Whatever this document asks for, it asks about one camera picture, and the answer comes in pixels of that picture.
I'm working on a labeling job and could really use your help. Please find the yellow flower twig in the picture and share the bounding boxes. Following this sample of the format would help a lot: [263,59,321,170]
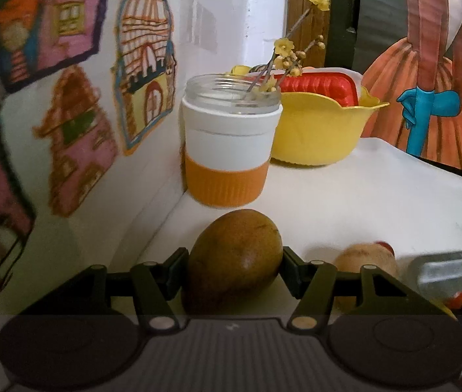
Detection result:
[246,0,331,96]

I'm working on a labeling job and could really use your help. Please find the metal tray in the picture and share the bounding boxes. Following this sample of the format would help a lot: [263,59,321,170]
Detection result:
[403,251,462,300]

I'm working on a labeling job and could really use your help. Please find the yellow plastic bowl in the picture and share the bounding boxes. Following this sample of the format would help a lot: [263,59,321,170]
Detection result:
[230,64,391,168]

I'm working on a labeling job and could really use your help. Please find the brown wooden door frame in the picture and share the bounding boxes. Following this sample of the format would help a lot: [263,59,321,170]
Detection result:
[286,0,334,70]

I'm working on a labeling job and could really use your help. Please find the tan striped round fruit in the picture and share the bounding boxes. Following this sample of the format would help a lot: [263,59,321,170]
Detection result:
[332,242,400,311]

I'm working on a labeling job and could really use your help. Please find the brown mango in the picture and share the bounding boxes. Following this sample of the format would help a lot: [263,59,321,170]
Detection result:
[188,209,283,301]

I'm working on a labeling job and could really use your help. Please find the houses drawing paper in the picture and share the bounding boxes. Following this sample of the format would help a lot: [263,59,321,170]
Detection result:
[0,0,188,314]

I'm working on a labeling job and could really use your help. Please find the red plastic mold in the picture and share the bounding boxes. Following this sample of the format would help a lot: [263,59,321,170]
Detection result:
[255,72,360,108]

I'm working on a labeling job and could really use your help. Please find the white orange glass jar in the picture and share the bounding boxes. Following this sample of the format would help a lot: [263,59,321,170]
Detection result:
[181,73,282,208]

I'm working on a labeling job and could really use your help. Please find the girl in orange dress painting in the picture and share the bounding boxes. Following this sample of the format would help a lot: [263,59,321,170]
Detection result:
[362,0,462,170]

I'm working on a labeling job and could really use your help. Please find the red cherry tomato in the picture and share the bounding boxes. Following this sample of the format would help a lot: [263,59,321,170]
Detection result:
[375,242,395,256]

